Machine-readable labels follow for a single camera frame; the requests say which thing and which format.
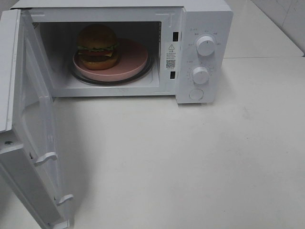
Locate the round white door button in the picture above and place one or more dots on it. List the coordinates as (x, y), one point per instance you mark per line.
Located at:
(196, 94)

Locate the pink round plate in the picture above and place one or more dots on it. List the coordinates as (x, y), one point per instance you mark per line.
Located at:
(127, 60)

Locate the burger with lettuce and tomato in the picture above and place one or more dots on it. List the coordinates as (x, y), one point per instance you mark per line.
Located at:
(98, 47)

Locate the white microwave door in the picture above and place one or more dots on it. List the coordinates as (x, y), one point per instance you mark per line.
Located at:
(29, 158)

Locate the glass microwave turntable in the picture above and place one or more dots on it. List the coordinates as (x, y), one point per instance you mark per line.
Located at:
(136, 77)

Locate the lower white timer knob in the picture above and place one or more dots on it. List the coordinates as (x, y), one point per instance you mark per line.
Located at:
(200, 75)

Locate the upper white power knob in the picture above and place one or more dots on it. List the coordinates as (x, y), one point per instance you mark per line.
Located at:
(205, 45)

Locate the white microwave oven body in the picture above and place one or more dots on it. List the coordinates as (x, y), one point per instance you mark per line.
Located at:
(168, 30)

